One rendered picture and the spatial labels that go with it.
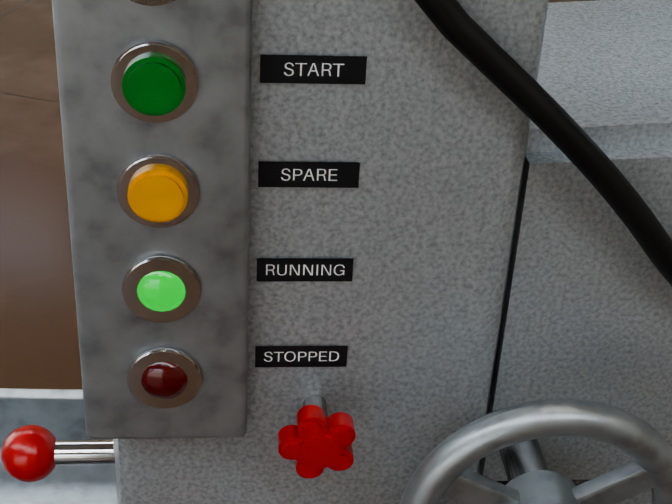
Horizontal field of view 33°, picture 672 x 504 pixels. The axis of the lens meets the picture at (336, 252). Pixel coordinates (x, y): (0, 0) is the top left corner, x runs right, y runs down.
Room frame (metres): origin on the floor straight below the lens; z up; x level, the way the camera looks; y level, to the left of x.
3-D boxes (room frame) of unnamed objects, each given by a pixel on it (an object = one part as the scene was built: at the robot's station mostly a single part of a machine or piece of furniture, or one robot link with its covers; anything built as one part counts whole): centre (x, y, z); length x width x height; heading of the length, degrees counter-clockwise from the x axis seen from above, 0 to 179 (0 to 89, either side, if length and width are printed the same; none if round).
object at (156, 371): (0.44, 0.08, 1.31); 0.02 x 0.01 x 0.02; 96
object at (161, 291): (0.44, 0.08, 1.37); 0.02 x 0.01 x 0.02; 96
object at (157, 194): (0.44, 0.08, 1.42); 0.03 x 0.01 x 0.03; 96
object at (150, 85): (0.44, 0.08, 1.47); 0.03 x 0.01 x 0.03; 96
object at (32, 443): (0.50, 0.14, 1.22); 0.08 x 0.03 x 0.03; 96
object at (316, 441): (0.45, 0.01, 1.28); 0.04 x 0.04 x 0.04; 6
